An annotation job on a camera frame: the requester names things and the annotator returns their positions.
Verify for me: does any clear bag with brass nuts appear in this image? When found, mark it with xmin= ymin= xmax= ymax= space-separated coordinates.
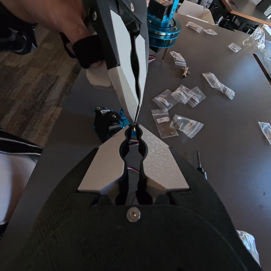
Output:
xmin=151 ymin=109 xmax=179 ymax=139

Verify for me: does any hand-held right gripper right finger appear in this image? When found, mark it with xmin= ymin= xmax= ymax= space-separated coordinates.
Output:
xmin=136 ymin=124 xmax=190 ymax=193

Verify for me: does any person's left hand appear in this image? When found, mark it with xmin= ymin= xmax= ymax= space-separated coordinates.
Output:
xmin=4 ymin=0 xmax=102 ymax=68

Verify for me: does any large clear plastic wrap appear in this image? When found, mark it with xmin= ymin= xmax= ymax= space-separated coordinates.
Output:
xmin=242 ymin=26 xmax=271 ymax=56

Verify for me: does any dark brown desk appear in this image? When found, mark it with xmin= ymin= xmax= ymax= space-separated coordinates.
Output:
xmin=0 ymin=13 xmax=271 ymax=271

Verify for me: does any clear bag with silver screws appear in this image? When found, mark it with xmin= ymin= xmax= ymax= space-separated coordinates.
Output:
xmin=169 ymin=114 xmax=204 ymax=138

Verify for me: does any black servo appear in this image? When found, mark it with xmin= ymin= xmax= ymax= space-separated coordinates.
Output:
xmin=93 ymin=107 xmax=141 ymax=144

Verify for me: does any person's white shirt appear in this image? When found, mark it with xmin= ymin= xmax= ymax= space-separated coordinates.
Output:
xmin=0 ymin=152 xmax=38 ymax=225

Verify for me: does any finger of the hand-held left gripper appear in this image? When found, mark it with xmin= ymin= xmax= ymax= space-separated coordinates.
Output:
xmin=108 ymin=9 xmax=142 ymax=124
xmin=135 ymin=34 xmax=148 ymax=106

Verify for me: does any long twisted clear plastic bag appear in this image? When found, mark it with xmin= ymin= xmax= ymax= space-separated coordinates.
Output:
xmin=202 ymin=72 xmax=235 ymax=100

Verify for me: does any red white black servo cable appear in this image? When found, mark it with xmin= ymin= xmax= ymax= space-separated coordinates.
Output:
xmin=127 ymin=141 xmax=141 ymax=204

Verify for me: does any person's striped black jacket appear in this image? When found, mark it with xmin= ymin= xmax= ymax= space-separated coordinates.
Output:
xmin=0 ymin=129 xmax=44 ymax=156

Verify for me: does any black screwdriver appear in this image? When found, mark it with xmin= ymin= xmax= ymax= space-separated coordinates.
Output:
xmin=196 ymin=151 xmax=208 ymax=180

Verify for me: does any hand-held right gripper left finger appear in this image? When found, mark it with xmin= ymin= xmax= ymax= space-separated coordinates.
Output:
xmin=77 ymin=125 xmax=131 ymax=197

